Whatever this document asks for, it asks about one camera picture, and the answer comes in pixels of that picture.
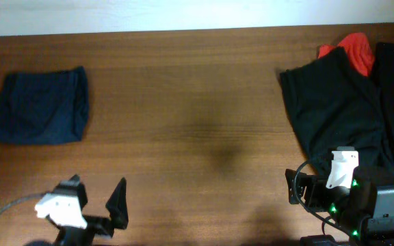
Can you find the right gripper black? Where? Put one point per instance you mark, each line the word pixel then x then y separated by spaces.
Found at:
pixel 310 190

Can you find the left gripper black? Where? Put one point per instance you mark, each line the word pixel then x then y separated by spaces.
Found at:
pixel 96 223

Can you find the navy blue shorts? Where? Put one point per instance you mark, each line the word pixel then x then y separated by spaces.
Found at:
pixel 44 108

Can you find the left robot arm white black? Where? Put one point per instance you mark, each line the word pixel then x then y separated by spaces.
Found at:
pixel 63 208

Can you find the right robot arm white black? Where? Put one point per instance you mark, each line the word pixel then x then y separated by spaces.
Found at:
pixel 327 218

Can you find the black t-shirt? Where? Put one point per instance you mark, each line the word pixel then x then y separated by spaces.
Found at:
pixel 330 104

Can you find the red garment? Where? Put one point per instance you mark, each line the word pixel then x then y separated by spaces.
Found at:
pixel 357 49

